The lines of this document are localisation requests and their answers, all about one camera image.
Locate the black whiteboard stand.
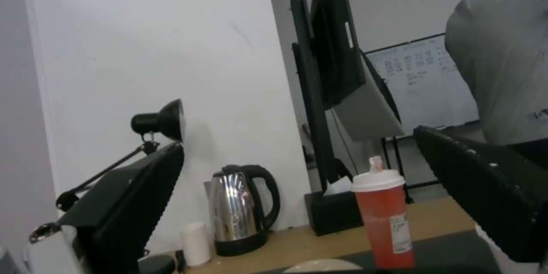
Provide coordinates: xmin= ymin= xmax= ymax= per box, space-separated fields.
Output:
xmin=381 ymin=122 xmax=480 ymax=204

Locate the person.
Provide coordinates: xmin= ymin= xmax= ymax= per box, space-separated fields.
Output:
xmin=444 ymin=0 xmax=548 ymax=173

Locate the black desk lamp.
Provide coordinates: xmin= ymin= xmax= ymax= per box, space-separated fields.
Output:
xmin=55 ymin=98 xmax=186 ymax=212

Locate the dark desk mat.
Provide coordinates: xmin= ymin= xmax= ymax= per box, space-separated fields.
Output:
xmin=340 ymin=228 xmax=503 ymax=274

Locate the black round lamp base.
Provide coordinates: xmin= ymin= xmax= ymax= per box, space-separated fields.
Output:
xmin=136 ymin=249 xmax=188 ymax=274

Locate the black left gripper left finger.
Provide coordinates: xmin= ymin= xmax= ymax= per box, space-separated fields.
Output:
xmin=27 ymin=141 xmax=186 ymax=274

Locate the black tissue box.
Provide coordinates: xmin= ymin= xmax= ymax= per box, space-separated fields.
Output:
xmin=303 ymin=187 xmax=366 ymax=237

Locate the black monitor on stand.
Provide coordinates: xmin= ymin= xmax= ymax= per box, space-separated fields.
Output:
xmin=287 ymin=0 xmax=406 ymax=191

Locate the red drink cup white lid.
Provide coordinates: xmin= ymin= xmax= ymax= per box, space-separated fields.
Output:
xmin=350 ymin=171 xmax=417 ymax=269

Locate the white round lid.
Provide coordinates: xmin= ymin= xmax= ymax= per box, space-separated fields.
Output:
xmin=283 ymin=258 xmax=363 ymax=274

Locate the small white cylinder container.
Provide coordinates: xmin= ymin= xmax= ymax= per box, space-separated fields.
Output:
xmin=179 ymin=222 xmax=213 ymax=267

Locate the whiteboard with writing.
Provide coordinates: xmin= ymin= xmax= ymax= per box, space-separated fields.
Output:
xmin=362 ymin=32 xmax=481 ymax=140

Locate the white tissue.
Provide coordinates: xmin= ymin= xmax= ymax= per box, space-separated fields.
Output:
xmin=322 ymin=176 xmax=354 ymax=196

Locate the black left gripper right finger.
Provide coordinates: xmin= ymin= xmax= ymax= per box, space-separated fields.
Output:
xmin=412 ymin=125 xmax=548 ymax=264

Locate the steel electric kettle black handle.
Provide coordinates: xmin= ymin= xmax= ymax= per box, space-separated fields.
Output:
xmin=204 ymin=164 xmax=282 ymax=257

